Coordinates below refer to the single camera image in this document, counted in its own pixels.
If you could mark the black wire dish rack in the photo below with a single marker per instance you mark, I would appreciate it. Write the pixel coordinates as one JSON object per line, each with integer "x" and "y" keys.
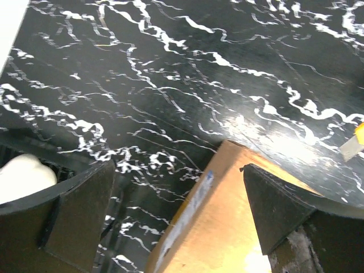
{"x": 18, "y": 141}

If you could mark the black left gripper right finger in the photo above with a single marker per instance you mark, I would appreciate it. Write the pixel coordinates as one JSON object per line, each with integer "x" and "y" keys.
{"x": 307, "y": 224}

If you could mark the brown cardboard express box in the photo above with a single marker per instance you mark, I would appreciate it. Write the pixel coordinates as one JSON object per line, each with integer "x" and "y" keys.
{"x": 214, "y": 230}

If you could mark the yellow utility knife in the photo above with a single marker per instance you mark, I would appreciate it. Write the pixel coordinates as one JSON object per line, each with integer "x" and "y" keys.
{"x": 354, "y": 145}

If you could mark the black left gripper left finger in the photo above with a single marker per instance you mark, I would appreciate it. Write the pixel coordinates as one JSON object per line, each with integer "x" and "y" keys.
{"x": 59, "y": 228}

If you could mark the small white cup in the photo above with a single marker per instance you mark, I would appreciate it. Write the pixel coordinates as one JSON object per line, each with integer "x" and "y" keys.
{"x": 24, "y": 175}

